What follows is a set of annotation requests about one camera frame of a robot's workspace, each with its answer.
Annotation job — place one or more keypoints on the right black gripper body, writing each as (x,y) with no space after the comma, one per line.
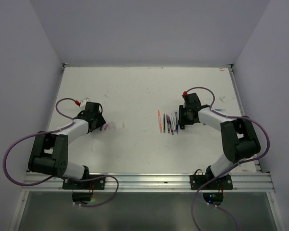
(189,109)

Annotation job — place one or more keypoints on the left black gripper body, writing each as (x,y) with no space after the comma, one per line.
(98,113)

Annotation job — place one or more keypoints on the blue pen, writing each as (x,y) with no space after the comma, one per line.
(176,122)
(170,125)

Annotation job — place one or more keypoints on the red pen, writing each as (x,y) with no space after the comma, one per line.
(168,125)

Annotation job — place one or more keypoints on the green pen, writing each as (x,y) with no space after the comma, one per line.
(164,123)

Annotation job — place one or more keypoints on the orange pen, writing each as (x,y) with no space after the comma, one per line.
(159,122)

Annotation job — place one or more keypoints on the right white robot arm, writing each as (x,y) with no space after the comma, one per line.
(239,139)

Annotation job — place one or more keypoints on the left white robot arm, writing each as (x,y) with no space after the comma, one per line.
(49,153)

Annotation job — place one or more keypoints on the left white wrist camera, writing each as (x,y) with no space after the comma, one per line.
(84,101)

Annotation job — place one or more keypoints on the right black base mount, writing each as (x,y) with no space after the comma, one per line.
(202,181)

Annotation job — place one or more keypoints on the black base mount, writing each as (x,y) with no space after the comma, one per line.
(202,181)
(83,190)

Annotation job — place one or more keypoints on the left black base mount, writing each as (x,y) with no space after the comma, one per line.
(83,190)

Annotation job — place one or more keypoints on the aluminium front rail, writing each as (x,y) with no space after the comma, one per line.
(168,182)

